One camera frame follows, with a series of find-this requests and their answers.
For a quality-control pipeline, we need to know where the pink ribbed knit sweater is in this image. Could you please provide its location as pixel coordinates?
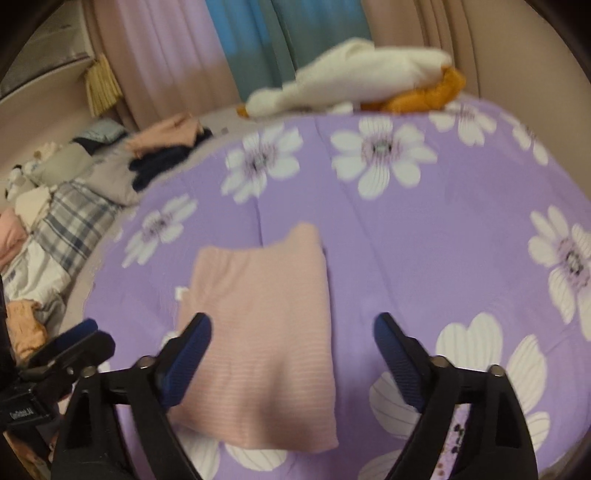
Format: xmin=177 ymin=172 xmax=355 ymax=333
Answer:
xmin=170 ymin=223 xmax=339 ymax=453

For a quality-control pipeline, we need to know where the pink crumpled cloth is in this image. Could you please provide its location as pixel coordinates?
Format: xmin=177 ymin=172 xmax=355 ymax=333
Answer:
xmin=0 ymin=207 xmax=28 ymax=270

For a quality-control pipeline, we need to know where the grey pillow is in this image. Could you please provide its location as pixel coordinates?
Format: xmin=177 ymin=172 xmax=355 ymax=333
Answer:
xmin=29 ymin=143 xmax=95 ymax=187

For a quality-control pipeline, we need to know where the folded dark navy garment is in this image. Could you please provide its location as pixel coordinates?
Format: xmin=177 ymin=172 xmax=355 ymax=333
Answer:
xmin=128 ymin=128 xmax=213 ymax=193

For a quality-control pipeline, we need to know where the purple floral bed sheet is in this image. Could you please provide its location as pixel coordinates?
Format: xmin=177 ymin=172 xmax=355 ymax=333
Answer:
xmin=84 ymin=99 xmax=590 ymax=479

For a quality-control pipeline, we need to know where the folded peach garment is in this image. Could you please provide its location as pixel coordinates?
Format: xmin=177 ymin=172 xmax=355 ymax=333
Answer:
xmin=125 ymin=112 xmax=204 ymax=158

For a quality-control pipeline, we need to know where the yellow hanging cloth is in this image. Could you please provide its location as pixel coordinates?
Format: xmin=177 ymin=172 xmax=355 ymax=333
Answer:
xmin=84 ymin=54 xmax=123 ymax=118

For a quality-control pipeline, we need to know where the pink curtain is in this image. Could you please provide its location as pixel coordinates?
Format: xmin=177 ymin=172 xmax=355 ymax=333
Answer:
xmin=90 ymin=0 xmax=239 ymax=129

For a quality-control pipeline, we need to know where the blue teal curtain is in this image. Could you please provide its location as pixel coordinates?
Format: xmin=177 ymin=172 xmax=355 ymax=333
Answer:
xmin=206 ymin=0 xmax=370 ymax=101

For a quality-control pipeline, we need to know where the white goose plush toy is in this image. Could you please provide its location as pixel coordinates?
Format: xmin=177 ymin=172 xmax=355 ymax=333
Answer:
xmin=236 ymin=38 xmax=467 ymax=119

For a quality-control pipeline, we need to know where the wall shelf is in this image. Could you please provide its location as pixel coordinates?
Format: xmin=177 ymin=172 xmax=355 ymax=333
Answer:
xmin=0 ymin=0 xmax=96 ymax=100

